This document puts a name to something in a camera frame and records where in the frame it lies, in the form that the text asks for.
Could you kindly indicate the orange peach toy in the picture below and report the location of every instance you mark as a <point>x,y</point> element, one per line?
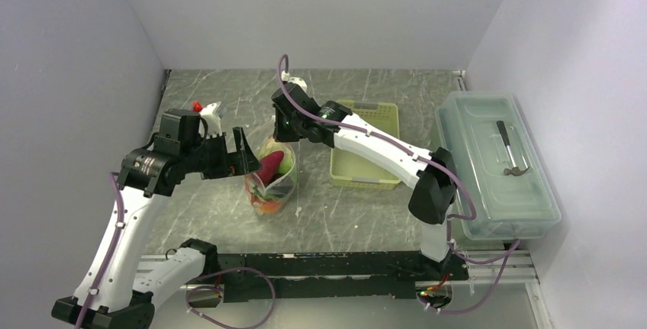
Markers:
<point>262,207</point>

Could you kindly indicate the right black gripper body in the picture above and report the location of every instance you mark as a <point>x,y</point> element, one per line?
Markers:
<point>287,130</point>

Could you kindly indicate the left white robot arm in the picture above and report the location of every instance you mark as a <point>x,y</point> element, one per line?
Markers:
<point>110,294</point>

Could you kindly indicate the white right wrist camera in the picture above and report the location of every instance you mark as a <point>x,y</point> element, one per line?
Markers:
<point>288,79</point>

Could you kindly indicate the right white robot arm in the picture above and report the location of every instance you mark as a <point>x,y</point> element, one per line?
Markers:
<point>427,173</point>

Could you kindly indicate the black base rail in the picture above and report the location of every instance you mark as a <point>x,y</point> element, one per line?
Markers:
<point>396,274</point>

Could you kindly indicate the green perforated plastic basket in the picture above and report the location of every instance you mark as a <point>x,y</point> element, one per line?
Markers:
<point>353,171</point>

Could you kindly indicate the black handled hammer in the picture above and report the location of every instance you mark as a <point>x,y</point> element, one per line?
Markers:
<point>514,170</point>

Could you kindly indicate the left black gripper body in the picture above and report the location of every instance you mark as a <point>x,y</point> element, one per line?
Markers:
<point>209,156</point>

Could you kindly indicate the clear polka dot zip bag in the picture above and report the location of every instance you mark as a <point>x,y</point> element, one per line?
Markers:
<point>252,183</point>

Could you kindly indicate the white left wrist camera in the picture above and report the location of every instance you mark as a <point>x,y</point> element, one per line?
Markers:
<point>211,114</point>

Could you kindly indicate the clear plastic storage box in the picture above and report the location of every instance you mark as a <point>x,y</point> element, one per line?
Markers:
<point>507,207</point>

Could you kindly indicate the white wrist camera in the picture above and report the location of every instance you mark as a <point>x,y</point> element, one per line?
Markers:
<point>211,114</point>
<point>288,79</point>

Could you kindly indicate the dark red sweet potato toy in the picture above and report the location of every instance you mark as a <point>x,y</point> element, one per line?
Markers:
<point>270,165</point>

